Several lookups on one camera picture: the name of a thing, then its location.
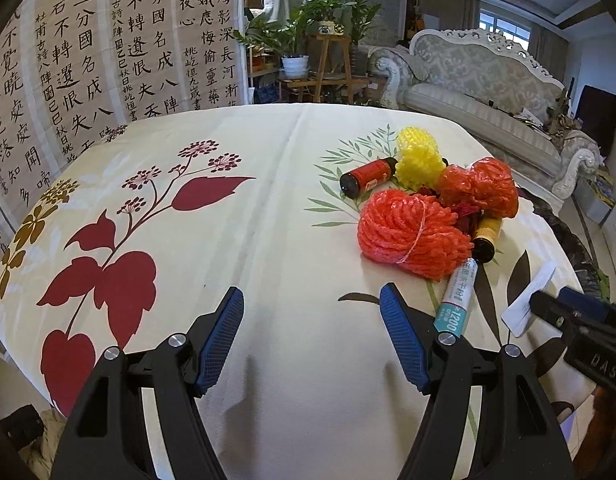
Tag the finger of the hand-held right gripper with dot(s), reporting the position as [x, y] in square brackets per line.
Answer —
[553, 310]
[585, 298]

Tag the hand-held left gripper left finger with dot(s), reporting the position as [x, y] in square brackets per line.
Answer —
[222, 340]

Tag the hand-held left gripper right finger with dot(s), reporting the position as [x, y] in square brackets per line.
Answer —
[403, 345]

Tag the yellow label dark bottle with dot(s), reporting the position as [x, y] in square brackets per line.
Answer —
[486, 235]

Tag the small orange foam net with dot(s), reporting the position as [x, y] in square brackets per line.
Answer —
[480, 187]

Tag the yellow foam net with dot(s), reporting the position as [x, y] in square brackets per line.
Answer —
[418, 157]

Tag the person's right forearm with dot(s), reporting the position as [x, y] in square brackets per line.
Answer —
[610, 425]

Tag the white paper strip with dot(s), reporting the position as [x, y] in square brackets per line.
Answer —
[525, 305]

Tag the white cylindrical tube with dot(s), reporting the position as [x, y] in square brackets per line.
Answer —
[455, 300]

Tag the grey storage box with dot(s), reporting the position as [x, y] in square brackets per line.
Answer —
[597, 195]

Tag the large orange foam net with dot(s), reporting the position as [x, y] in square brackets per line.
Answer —
[408, 230]

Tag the dark red wrapper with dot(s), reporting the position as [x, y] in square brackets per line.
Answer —
[465, 211]

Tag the floral cream tablecloth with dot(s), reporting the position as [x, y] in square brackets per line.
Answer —
[288, 210]

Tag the camouflage cloth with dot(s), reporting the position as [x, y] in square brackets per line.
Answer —
[563, 127]

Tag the red label dark bottle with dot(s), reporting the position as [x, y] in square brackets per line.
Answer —
[368, 175]

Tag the black covered stand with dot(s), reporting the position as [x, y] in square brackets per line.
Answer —
[597, 110]

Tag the loose papers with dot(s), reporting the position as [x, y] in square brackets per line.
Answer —
[530, 117]

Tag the toy rifle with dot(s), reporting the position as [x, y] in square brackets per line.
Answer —
[564, 100]

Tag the ornate white grey sofa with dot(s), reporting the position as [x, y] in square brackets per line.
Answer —
[468, 90]

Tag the grey window curtain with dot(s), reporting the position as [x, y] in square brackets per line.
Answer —
[542, 45]

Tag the wooden plant stand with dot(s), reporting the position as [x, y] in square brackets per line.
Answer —
[333, 77]

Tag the window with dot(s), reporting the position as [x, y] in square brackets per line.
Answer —
[505, 27]

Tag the white plant pot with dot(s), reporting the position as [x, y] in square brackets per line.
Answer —
[294, 66]

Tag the grey patterned armchair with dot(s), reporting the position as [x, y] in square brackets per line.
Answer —
[375, 60]

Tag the calligraphy screen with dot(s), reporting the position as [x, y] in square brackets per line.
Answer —
[87, 60]

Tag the leafy green plant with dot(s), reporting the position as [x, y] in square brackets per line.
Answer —
[278, 27]

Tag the tall green plant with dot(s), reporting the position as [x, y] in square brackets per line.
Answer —
[360, 10]

